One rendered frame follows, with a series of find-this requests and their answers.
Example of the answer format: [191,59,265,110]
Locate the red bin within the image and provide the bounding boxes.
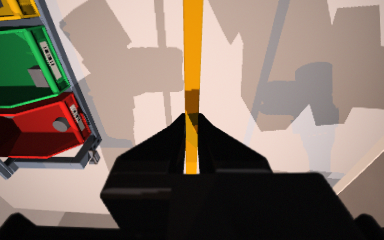
[0,92,90,158]

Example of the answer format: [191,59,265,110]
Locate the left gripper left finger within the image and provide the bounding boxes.
[109,113,186,174]

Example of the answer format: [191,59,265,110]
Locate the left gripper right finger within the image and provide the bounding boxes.
[198,113,273,173]

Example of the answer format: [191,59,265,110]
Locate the green open bin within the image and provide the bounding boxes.
[0,25,70,108]

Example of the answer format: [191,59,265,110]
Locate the dark grey shelf rack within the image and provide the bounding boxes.
[0,0,102,180]

